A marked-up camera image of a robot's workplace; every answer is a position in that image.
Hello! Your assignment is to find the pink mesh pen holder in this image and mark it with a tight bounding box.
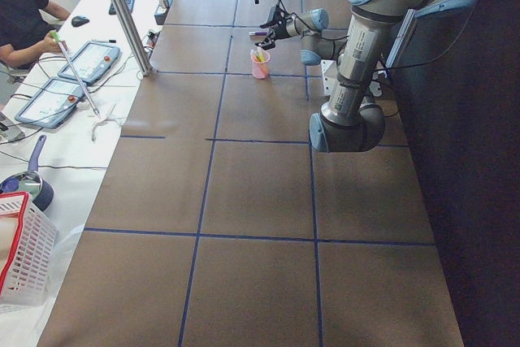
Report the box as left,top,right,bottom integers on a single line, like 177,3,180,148
250,50,271,80

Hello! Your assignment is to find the upper orange connector board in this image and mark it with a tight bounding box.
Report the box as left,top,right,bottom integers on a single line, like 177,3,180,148
145,30,160,50

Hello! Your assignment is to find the upper teach pendant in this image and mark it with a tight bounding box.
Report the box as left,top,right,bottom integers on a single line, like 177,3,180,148
69,41,120,86

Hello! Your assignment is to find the teach pendant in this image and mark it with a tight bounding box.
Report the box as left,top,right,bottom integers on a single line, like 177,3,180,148
15,77,84,129
69,41,120,86

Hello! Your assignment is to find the black computer mouse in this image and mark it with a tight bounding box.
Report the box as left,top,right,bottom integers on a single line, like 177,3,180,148
71,15,89,28

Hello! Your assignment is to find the long metal rod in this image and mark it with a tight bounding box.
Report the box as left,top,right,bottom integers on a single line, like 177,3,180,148
50,30,101,119

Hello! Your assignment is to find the lower teach pendant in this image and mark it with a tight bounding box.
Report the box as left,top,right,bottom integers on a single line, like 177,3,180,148
15,77,84,129

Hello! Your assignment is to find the seated person black shirt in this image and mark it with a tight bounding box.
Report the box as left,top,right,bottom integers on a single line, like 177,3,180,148
1,0,70,69

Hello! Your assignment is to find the white plastic basket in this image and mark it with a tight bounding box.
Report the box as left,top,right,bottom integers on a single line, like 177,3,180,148
1,192,58,312

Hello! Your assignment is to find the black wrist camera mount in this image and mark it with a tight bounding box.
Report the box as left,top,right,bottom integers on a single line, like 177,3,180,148
260,0,291,28

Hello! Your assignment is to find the aluminium profile post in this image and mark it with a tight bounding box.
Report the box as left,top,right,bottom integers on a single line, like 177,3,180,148
110,0,153,77

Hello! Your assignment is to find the blue bowl with handle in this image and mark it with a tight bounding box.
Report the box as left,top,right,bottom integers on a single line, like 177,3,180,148
1,135,54,211

